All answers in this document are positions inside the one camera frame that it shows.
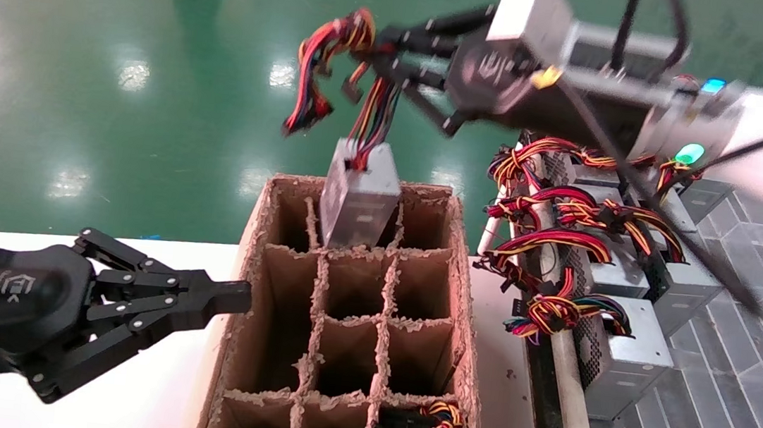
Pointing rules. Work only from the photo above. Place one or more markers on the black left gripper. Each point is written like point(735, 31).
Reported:
point(3, 302)

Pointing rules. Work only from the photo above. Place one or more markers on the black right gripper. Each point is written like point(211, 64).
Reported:
point(498, 81)

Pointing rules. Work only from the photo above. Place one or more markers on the brown cardboard divider box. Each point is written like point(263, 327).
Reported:
point(247, 342)

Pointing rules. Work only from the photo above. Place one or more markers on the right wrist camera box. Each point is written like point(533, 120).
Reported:
point(530, 10)

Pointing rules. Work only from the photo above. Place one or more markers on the white cart rail pipe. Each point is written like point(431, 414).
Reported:
point(571, 397)

